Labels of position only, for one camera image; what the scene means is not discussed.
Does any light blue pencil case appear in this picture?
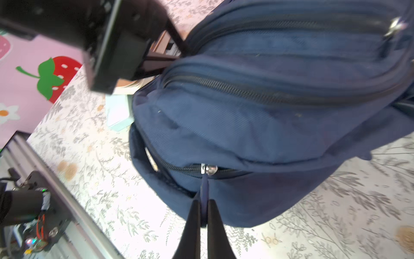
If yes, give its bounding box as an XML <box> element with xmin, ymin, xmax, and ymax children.
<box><xmin>105</xmin><ymin>95</ymin><xmax>134</xmax><ymax>132</ymax></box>

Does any brown black scroll book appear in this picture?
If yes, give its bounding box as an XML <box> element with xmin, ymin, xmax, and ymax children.
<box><xmin>113</xmin><ymin>42</ymin><xmax>180</xmax><ymax>95</ymax></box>

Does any aluminium front rail frame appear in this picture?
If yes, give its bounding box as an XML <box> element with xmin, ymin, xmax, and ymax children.
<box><xmin>1</xmin><ymin>132</ymin><xmax>122</xmax><ymax>259</ymax></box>

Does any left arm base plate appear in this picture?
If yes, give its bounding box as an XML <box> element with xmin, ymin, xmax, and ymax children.
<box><xmin>1</xmin><ymin>171</ymin><xmax>72</xmax><ymax>254</ymax></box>

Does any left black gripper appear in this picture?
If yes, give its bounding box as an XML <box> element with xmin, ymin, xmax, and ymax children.
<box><xmin>1</xmin><ymin>0</ymin><xmax>189</xmax><ymax>95</ymax></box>

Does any navy blue student backpack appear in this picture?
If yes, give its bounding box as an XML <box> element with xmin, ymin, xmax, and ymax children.
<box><xmin>129</xmin><ymin>1</ymin><xmax>414</xmax><ymax>228</ymax></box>

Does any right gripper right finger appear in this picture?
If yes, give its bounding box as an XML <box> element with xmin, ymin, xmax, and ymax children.
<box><xmin>207</xmin><ymin>200</ymin><xmax>236</xmax><ymax>259</ymax></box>

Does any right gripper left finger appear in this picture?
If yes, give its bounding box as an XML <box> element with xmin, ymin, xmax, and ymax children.
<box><xmin>172</xmin><ymin>200</ymin><xmax>201</xmax><ymax>259</ymax></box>

